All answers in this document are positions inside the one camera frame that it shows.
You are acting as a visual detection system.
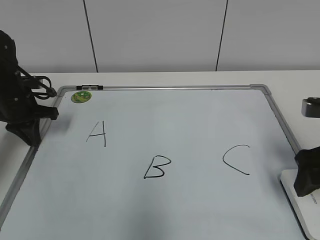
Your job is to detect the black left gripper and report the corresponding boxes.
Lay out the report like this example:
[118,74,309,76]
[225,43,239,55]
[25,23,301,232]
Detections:
[0,31,59,147]

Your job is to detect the round green magnet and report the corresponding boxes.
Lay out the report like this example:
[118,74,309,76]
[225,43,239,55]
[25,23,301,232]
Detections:
[71,90,92,104]

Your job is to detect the white board eraser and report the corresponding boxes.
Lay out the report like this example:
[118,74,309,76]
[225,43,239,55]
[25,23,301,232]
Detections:
[280,169,320,240]

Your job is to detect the white board with grey frame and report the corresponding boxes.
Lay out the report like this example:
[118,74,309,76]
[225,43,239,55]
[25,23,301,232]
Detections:
[0,84,308,240]

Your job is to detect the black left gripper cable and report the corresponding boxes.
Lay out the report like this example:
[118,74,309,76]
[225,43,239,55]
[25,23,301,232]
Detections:
[15,64,57,101]

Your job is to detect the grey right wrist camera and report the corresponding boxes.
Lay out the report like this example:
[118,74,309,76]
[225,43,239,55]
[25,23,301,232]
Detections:
[301,97,320,118]

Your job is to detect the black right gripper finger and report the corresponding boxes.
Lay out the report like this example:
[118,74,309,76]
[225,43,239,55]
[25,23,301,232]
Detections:
[293,147,320,197]

